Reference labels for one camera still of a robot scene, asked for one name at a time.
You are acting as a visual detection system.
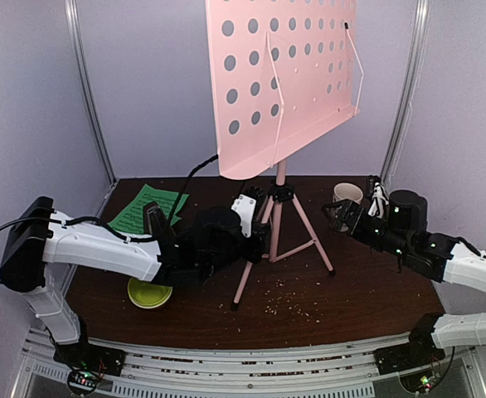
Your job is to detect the brown wooden metronome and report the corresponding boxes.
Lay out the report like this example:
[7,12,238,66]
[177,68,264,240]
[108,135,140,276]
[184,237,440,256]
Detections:
[143,201,169,241]

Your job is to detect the green sheet music page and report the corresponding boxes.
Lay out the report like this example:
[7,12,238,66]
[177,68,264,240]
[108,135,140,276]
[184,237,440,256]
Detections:
[106,183,191,235]

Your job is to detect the pink music stand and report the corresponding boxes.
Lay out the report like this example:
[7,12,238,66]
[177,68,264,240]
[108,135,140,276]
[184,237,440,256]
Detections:
[204,0,365,312]

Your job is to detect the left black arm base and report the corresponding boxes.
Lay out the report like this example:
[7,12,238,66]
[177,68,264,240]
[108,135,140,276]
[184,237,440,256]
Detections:
[50,318,125,377]

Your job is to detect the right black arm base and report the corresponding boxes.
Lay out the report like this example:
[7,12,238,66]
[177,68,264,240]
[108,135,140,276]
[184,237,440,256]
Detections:
[374,313,445,375]

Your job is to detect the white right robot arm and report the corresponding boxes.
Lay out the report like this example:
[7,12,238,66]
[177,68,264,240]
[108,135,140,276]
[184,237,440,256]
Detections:
[321,190,486,366]

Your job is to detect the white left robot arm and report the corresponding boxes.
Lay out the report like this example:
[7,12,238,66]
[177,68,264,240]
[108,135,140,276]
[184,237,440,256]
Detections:
[0,195,270,368]

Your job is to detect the white floral ceramic mug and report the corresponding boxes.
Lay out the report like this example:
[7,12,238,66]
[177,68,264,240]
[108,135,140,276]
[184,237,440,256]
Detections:
[333,182,364,233]

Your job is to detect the green plastic bowl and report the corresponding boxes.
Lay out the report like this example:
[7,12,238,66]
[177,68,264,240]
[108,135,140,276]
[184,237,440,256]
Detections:
[127,278,173,309]

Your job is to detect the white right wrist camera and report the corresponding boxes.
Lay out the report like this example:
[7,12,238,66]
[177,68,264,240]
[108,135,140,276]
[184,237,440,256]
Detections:
[365,175,389,219]

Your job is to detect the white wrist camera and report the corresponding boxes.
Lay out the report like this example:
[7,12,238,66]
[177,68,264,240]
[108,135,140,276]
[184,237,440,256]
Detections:
[231,186,266,238]
[365,175,389,219]

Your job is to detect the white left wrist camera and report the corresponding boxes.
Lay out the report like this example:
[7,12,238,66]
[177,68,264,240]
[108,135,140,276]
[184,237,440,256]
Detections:
[231,186,266,238]

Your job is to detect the right aluminium frame post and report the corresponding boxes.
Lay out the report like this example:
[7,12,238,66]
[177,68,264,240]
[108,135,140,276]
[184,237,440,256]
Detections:
[380,0,430,189]

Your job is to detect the aluminium frame post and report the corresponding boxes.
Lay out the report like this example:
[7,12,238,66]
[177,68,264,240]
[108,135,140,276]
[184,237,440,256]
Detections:
[380,0,430,189]
[63,0,118,187]

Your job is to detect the black braided left cable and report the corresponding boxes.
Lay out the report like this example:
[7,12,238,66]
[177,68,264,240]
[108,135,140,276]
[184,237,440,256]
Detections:
[0,153,220,287]

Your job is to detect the left aluminium frame post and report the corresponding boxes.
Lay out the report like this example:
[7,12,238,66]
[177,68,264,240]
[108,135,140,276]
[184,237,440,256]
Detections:
[63,0,118,187]

